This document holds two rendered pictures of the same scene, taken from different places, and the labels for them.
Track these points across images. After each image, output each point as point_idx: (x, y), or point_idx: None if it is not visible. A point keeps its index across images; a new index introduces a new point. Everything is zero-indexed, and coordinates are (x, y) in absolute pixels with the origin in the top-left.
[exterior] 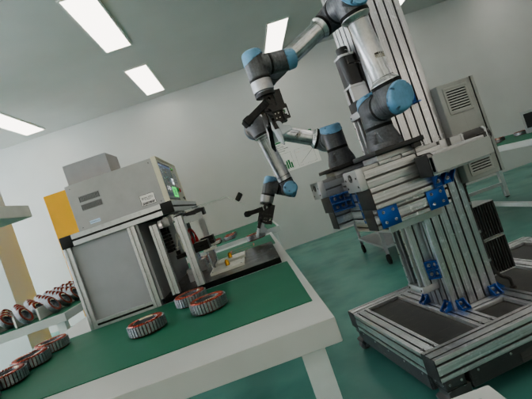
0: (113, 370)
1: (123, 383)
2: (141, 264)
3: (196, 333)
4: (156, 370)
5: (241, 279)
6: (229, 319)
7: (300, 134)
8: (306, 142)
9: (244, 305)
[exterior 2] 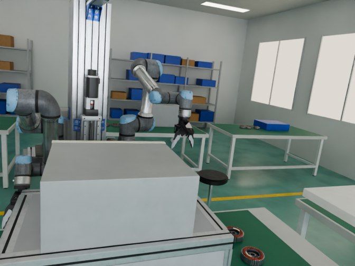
0: (297, 254)
1: (304, 246)
2: None
3: (265, 234)
4: (295, 238)
5: None
6: (253, 227)
7: (35, 116)
8: (31, 124)
9: (237, 225)
